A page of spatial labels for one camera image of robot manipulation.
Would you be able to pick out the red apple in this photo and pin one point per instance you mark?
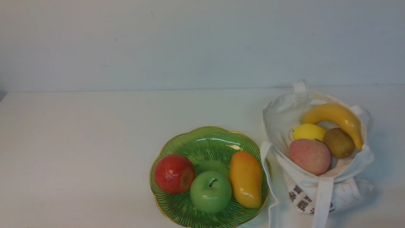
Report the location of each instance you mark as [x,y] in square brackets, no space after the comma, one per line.
[174,174]

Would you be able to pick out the yellow lemon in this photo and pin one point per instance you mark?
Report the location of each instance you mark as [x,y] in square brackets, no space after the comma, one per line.
[309,131]

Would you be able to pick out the yellow banana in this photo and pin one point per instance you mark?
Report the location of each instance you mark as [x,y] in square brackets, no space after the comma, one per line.
[339,115]

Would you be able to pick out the green apple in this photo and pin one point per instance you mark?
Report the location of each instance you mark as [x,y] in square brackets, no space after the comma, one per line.
[210,192]

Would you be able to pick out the orange yellow mango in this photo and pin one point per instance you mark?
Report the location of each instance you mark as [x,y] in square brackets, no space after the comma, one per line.
[246,179]

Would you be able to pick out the green ribbed glass plate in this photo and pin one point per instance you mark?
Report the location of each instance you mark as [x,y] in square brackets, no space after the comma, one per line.
[208,147]

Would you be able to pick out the white cloth tote bag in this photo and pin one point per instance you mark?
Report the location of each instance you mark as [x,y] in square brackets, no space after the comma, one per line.
[336,189]

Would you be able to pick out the brown kiwi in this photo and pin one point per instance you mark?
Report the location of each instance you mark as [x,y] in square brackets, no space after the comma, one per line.
[339,143]

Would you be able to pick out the pink peach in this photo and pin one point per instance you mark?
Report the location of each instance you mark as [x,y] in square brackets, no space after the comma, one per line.
[312,156]

